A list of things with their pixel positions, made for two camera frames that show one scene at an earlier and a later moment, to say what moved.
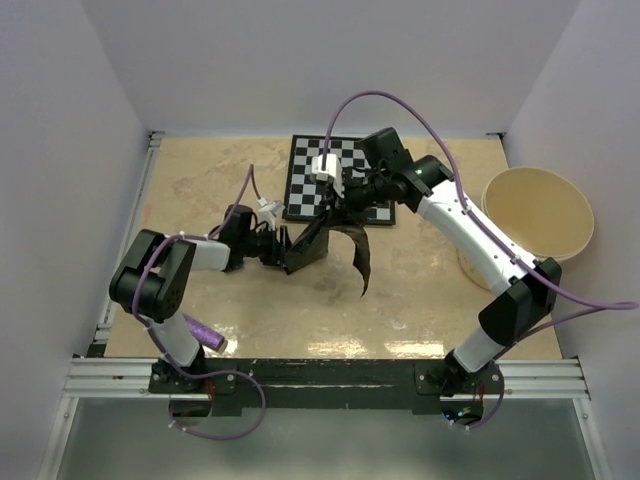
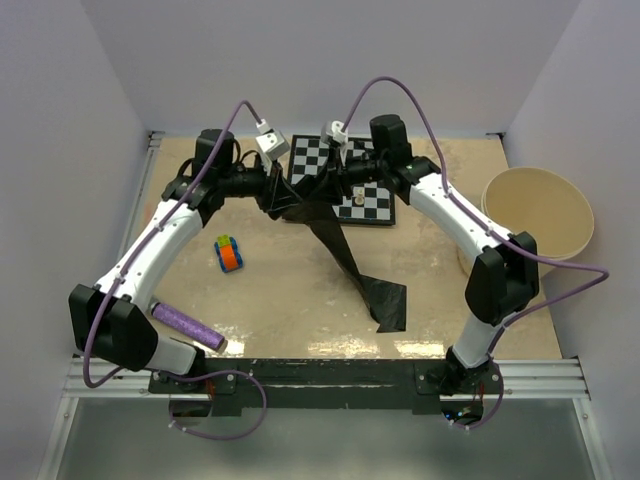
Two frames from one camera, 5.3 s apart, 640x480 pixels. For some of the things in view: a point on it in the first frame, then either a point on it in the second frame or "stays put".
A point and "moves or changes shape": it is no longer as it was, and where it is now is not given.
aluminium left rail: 148,164 stays put
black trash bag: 315,244 moves or changes shape
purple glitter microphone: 205,335 stays put
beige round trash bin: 543,212 stays put
